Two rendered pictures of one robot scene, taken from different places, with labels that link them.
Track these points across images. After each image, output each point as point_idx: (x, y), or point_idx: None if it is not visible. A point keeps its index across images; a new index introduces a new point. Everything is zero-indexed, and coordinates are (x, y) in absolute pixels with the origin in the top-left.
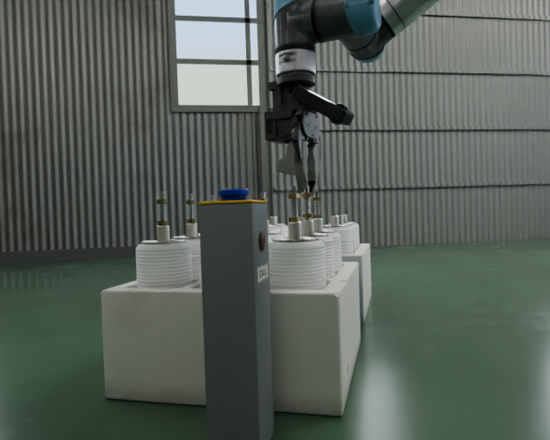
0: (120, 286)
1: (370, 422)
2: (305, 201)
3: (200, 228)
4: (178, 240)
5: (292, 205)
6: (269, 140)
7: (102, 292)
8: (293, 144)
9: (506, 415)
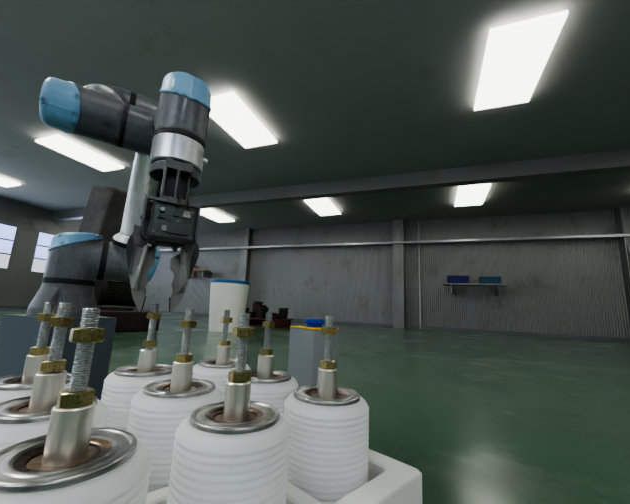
0: (394, 474)
1: None
2: (155, 323)
3: (337, 344)
4: (308, 388)
5: (228, 329)
6: (193, 241)
7: (419, 471)
8: (197, 259)
9: None
